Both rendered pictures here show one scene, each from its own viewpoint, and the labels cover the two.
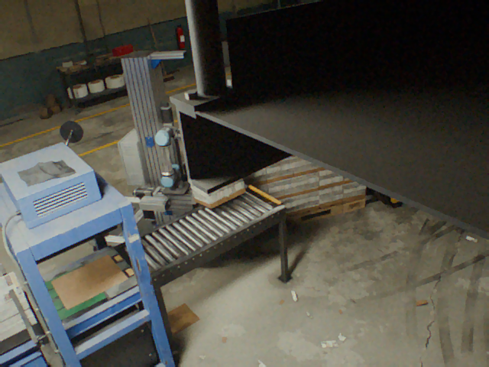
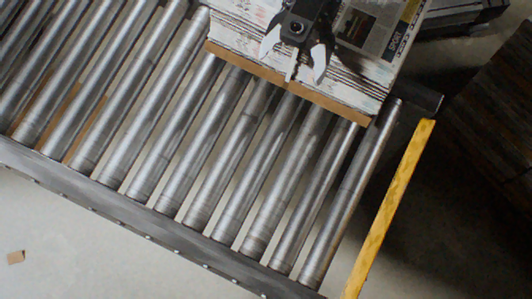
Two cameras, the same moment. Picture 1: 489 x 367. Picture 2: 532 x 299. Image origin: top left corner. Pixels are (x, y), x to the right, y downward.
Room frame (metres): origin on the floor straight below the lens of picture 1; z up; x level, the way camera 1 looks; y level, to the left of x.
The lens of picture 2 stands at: (2.94, -0.22, 2.10)
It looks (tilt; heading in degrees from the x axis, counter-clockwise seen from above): 74 degrees down; 51
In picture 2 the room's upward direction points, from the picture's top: 12 degrees clockwise
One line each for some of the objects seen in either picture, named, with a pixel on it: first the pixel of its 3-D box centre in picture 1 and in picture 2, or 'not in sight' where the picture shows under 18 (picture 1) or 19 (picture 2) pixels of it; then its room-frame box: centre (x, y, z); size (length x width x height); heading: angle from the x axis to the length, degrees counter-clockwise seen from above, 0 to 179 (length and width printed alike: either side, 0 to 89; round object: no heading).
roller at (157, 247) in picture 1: (160, 249); not in sight; (2.73, 0.72, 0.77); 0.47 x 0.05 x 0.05; 36
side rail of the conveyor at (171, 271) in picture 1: (221, 245); (48, 175); (2.75, 0.25, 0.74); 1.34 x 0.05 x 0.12; 126
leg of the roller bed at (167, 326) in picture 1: (164, 319); not in sight; (2.41, 0.73, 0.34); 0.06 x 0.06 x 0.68; 36
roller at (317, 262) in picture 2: (257, 201); (351, 190); (3.29, -0.08, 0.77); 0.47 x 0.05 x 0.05; 36
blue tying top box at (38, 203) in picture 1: (46, 181); not in sight; (2.36, 1.22, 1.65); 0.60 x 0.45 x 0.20; 36
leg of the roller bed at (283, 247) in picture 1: (283, 249); not in sight; (3.12, -0.27, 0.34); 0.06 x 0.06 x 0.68; 36
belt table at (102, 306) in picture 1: (85, 290); not in sight; (2.36, 1.22, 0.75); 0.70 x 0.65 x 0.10; 126
